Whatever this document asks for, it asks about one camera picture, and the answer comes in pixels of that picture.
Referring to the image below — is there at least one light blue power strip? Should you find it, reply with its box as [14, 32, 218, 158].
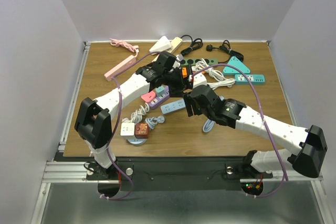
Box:
[161, 99, 185, 115]

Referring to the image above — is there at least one teal cube adapter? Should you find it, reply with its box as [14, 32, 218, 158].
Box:
[155, 86, 165, 97]

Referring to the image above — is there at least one dark red cube socket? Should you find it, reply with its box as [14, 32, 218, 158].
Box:
[134, 123, 150, 139]

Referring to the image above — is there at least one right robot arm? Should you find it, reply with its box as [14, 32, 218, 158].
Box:
[183, 85, 328, 178]

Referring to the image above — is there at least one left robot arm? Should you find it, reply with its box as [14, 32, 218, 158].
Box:
[74, 52, 193, 179]

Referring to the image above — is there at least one pink plug adapter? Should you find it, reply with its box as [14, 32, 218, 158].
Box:
[141, 91, 156, 103]

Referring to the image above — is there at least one orange power strip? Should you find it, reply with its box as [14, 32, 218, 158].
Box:
[182, 67, 188, 78]

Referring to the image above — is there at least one green power strip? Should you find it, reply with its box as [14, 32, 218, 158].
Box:
[180, 58, 218, 67]

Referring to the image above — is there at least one purple power strip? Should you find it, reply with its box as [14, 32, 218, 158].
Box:
[148, 86, 170, 110]

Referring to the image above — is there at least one beige power strip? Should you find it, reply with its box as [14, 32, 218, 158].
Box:
[165, 37, 182, 53]

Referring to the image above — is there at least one teal triangular socket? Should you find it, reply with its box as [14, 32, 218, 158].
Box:
[222, 57, 250, 76]

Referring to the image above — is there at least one white triangular socket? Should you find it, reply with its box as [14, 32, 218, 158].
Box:
[149, 36, 172, 53]

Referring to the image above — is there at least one teal rectangular power strip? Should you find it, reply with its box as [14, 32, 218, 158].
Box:
[235, 74, 266, 85]

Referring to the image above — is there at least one white cube socket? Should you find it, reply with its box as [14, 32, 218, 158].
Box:
[120, 122, 135, 138]

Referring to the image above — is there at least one round blue socket base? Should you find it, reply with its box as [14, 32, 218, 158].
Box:
[127, 136, 148, 146]

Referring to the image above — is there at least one pink power strip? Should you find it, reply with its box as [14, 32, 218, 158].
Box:
[104, 55, 136, 81]

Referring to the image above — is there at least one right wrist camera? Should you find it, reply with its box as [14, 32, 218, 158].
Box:
[189, 73, 207, 89]

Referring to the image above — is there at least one white bundled cable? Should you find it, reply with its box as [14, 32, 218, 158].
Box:
[193, 60, 237, 91]

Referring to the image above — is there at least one grey-blue plug with cable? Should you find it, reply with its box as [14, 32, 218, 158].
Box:
[145, 115, 165, 130]

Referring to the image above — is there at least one black cable with europlug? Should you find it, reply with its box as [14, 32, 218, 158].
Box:
[178, 34, 204, 59]

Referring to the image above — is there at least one white braided cable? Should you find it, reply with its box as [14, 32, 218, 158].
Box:
[122, 103, 151, 124]

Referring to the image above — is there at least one black cable with plug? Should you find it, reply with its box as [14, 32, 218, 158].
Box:
[206, 39, 245, 63]

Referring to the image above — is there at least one pink strip cable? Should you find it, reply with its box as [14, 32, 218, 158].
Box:
[109, 38, 140, 58]

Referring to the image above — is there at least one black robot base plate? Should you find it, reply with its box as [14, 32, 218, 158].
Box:
[84, 156, 272, 193]

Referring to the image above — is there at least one aluminium frame rail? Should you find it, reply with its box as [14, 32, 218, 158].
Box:
[41, 41, 91, 183]

